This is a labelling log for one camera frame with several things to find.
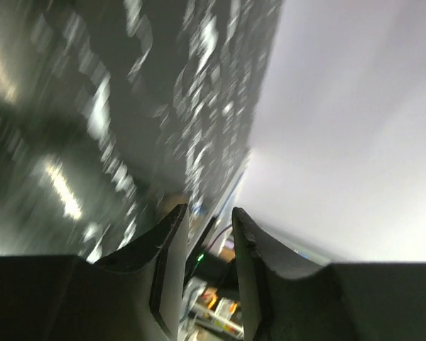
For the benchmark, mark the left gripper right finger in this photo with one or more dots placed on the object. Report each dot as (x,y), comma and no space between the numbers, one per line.
(285,296)

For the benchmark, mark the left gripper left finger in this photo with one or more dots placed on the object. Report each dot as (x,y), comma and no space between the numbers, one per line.
(134,293)

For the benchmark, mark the black marble table mat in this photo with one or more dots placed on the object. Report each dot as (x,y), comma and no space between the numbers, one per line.
(114,112)

